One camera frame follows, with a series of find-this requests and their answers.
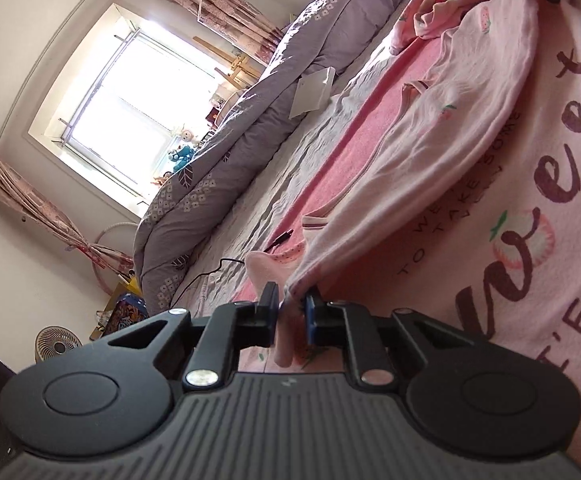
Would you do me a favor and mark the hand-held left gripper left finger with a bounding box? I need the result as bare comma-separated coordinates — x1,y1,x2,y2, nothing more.
90,281,280,392

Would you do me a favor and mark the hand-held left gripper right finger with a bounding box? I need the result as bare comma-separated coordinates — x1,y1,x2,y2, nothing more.
304,292,491,388

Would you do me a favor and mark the pink strawberry pajama top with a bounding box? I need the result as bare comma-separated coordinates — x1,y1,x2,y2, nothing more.
244,0,581,478

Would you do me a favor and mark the grey bed sheet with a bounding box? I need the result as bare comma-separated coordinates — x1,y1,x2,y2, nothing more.
170,35,411,311

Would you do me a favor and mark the yellow bag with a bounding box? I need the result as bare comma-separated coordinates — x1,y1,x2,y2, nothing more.
115,280,144,301

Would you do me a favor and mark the colourful printed box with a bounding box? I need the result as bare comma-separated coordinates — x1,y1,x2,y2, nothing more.
105,294,148,333

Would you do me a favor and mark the purple floral duvet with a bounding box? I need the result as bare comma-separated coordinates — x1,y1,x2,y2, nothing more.
133,0,418,311

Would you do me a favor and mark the pink terry blanket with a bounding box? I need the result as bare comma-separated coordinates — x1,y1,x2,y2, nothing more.
230,35,443,306

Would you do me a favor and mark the blue plush toy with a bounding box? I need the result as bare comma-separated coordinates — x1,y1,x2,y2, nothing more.
168,144,194,170

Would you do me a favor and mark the pink hula hoop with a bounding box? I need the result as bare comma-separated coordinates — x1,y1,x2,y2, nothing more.
94,221,141,296

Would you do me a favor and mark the beige standing fan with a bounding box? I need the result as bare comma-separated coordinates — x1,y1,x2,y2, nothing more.
34,326,82,363

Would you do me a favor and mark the white flat box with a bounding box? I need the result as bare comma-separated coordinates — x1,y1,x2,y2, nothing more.
289,66,336,120

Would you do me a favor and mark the wooden easel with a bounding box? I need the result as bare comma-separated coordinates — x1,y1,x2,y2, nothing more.
193,35,264,93

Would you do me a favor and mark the bright window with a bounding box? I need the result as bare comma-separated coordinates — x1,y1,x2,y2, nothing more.
28,2,231,216

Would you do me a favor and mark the tied pink curtain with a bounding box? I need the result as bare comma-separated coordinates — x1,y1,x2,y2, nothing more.
0,154,135,267

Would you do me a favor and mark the hanging pink curtain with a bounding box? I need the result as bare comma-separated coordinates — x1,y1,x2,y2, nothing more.
118,0,286,63

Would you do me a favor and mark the black cable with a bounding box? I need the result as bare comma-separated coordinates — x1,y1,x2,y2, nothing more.
170,229,295,308

